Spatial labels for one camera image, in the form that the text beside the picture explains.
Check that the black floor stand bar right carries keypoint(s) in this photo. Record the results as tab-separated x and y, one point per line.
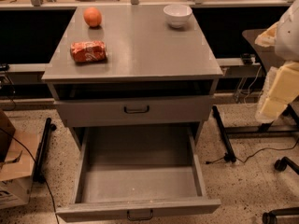
229	155

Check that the black chair caster leg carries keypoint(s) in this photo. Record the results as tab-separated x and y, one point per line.
282	164

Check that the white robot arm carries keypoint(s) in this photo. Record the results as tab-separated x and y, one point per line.
283	36

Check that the orange fruit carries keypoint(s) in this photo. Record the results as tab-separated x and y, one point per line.
92	16

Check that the grey drawer cabinet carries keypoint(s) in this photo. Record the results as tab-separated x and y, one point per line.
146	58

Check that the open grey middle drawer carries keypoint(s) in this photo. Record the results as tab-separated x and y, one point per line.
138	173

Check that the cardboard box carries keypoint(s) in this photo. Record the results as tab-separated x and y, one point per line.
17	152

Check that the black chair base leg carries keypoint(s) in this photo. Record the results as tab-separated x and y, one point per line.
271	217

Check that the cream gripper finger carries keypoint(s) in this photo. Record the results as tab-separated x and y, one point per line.
281	87

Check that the dark side table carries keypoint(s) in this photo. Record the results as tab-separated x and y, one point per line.
268	58

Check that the closed grey top drawer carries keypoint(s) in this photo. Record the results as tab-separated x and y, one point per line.
134	111

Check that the black floor stand bar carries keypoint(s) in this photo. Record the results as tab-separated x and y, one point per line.
229	155
41	152

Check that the white ceramic bowl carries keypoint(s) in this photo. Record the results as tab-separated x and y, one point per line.
177	15

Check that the black floor stand bar left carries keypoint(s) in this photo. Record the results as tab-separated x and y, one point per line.
41	152

